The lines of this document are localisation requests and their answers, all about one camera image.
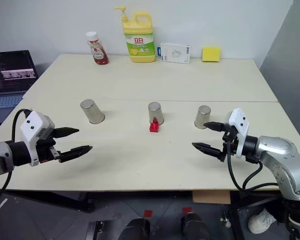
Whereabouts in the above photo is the yellow sponge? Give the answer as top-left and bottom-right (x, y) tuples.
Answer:
(201, 46), (221, 63)

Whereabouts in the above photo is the yellow detergent pump bottle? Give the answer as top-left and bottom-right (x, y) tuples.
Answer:
(114, 6), (156, 64)

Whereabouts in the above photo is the red toy brick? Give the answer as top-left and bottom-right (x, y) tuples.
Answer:
(149, 116), (161, 135)

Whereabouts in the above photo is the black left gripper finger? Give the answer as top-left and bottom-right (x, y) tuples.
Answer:
(57, 145), (93, 164)
(52, 127), (80, 139)

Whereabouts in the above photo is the steel cup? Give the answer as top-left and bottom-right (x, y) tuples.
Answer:
(147, 101), (165, 126)
(80, 98), (106, 124)
(194, 104), (212, 130)

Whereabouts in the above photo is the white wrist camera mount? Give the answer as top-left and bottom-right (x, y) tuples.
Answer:
(226, 108), (250, 159)
(19, 110), (55, 167)

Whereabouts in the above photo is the red ketchup bottle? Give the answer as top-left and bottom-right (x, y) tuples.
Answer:
(85, 31), (110, 66)

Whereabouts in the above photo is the white sneaker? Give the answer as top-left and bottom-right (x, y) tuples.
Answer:
(247, 207), (277, 235)

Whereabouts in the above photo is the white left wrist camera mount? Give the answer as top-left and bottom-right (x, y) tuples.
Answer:
(19, 110), (55, 167)

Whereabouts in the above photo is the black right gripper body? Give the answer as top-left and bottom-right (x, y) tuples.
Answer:
(216, 123), (240, 163)

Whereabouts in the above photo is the white product box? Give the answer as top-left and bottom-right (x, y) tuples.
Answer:
(160, 41), (191, 65)

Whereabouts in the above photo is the open laptop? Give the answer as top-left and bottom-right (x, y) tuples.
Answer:
(0, 49), (39, 111)

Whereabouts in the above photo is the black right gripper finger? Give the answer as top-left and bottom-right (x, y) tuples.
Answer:
(191, 142), (224, 159)
(203, 121), (226, 133)

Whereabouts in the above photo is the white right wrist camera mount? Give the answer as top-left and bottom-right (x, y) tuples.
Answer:
(226, 108), (250, 159)

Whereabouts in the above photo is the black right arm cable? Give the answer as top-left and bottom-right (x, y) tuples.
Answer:
(225, 139), (280, 193)

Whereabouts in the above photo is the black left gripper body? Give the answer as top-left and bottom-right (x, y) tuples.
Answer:
(35, 127), (61, 164)

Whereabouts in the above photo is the brown cardboard piece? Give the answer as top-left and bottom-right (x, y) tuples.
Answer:
(191, 190), (231, 205)

